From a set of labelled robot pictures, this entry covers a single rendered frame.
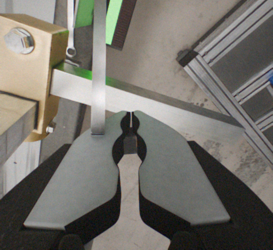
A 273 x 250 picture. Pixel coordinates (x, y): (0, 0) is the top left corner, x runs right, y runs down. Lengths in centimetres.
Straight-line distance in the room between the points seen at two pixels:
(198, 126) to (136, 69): 88
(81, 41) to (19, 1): 17
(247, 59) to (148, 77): 51
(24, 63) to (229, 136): 25
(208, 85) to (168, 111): 74
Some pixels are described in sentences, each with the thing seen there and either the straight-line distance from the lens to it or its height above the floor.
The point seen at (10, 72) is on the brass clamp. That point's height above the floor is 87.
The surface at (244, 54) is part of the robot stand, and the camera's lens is 99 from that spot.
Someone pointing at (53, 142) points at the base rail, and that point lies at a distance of 47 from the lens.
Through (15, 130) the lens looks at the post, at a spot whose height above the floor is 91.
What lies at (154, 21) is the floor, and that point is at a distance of 104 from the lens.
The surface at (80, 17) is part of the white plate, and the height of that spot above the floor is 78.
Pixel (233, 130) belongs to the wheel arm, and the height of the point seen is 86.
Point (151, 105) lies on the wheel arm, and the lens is 20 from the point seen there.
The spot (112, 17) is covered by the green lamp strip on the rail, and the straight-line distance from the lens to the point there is 34.
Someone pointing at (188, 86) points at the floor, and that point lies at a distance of 116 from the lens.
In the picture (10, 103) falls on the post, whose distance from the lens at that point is 21.
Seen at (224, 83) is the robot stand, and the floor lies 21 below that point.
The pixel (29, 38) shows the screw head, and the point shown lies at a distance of 19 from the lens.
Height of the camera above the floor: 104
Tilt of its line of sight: 61 degrees down
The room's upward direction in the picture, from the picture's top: 178 degrees clockwise
